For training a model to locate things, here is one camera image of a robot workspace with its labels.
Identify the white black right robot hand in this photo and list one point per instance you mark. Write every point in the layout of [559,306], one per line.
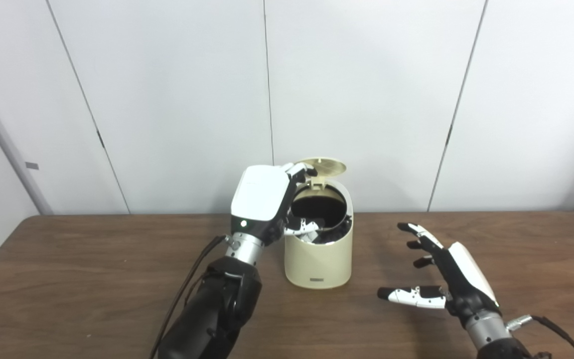
[466,279]

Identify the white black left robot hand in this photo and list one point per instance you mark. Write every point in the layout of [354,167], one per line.
[259,194]

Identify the round cream bin lid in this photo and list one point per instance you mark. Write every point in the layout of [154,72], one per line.
[324,167]

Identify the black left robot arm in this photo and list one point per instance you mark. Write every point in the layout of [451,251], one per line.
[217,304]

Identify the black bin liner bag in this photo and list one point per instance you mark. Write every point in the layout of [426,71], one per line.
[334,234]

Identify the cream-colored bin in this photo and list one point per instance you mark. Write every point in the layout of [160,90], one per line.
[317,262]

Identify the small grey wall label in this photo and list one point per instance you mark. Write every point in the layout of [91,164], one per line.
[32,165]

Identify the grey wall corner post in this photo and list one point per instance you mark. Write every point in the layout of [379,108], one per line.
[10,149]

